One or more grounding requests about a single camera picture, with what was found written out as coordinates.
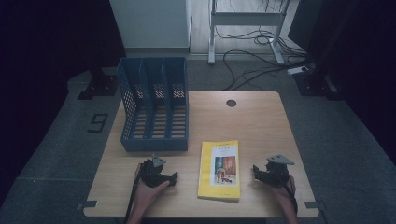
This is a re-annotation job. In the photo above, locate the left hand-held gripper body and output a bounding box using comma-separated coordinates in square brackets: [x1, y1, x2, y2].
[139, 153, 171, 189]

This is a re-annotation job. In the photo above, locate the white cabinet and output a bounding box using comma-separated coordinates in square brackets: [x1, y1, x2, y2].
[108, 0, 192, 54]

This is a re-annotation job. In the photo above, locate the tangle of black floor cables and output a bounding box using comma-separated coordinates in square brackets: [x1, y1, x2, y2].
[214, 26, 309, 59]

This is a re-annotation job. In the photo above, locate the white power strip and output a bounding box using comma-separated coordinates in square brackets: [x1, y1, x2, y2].
[287, 65, 309, 76]

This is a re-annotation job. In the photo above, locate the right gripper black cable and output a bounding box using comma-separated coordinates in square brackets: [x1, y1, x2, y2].
[276, 172, 299, 216]

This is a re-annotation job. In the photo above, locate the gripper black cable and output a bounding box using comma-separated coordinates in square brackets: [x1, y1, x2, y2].
[123, 164, 145, 224]
[276, 172, 299, 216]

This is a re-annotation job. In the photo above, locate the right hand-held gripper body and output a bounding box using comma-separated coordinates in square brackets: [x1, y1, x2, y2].
[262, 154, 295, 188]

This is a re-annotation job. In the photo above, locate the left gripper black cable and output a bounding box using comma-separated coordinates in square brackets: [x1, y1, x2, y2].
[123, 164, 145, 224]

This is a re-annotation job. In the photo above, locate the yellow book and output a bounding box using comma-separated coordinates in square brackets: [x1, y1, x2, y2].
[197, 139, 242, 203]

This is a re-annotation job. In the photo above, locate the long black floor cable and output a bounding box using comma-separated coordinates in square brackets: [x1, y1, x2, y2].
[221, 49, 312, 91]

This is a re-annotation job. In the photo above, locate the person's right hand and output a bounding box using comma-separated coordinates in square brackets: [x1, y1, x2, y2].
[270, 174, 297, 204]

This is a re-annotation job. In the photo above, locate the blue plastic file rack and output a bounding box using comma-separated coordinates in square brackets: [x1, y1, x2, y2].
[116, 56, 190, 153]

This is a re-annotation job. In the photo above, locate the black stand base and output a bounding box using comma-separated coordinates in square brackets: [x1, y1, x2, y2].
[293, 70, 342, 101]
[77, 66, 120, 101]

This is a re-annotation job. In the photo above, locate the person's left hand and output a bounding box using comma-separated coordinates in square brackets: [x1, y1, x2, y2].
[134, 163, 171, 213]

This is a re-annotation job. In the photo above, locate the white desk frame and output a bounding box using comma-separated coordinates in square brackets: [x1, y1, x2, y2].
[207, 0, 291, 65]

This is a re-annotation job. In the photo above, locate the dark monitor panel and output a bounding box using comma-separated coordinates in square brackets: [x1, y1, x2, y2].
[287, 0, 317, 52]

